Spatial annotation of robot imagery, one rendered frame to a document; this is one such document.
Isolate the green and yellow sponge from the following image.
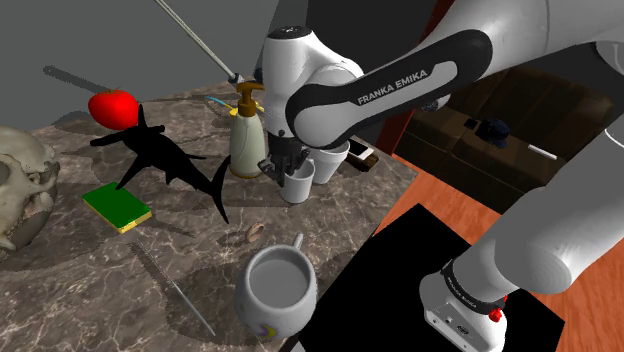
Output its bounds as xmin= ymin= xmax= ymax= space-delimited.
xmin=80 ymin=181 xmax=153 ymax=235

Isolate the red tomato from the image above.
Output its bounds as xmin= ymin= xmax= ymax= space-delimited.
xmin=87 ymin=88 xmax=141 ymax=132

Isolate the thin grey metal rod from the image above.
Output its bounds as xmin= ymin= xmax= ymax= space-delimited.
xmin=137 ymin=240 xmax=217 ymax=338

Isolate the black shark figure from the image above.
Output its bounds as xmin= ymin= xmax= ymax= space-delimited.
xmin=89 ymin=103 xmax=233 ymax=226

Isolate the white phone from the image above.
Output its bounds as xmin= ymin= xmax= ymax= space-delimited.
xmin=347 ymin=138 xmax=376 ymax=162

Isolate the small white cup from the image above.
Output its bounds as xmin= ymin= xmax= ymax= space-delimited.
xmin=278 ymin=158 xmax=317 ymax=205

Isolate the large white mug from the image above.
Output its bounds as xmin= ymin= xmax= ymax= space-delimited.
xmin=233 ymin=232 xmax=320 ymax=342

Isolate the dark brown sofa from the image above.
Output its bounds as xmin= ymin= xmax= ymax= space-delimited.
xmin=393 ymin=65 xmax=616 ymax=216

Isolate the dark brown flat box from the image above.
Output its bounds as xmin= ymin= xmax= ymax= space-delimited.
xmin=346 ymin=146 xmax=381 ymax=173

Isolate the black robot stand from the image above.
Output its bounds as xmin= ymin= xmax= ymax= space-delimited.
xmin=297 ymin=202 xmax=567 ymax=352

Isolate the blue and yellow stick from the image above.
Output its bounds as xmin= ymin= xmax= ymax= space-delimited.
xmin=204 ymin=94 xmax=267 ymax=115

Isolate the pale skull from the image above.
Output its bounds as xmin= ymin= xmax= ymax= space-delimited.
xmin=0 ymin=125 xmax=62 ymax=253

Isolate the cream pump bottle gold top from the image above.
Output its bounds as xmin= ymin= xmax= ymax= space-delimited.
xmin=228 ymin=81 xmax=268 ymax=180

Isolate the long grey metal pole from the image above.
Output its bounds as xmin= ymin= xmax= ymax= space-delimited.
xmin=154 ymin=0 xmax=246 ymax=87

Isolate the white foam cup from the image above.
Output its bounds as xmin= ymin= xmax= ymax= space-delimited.
xmin=307 ymin=140 xmax=352 ymax=186

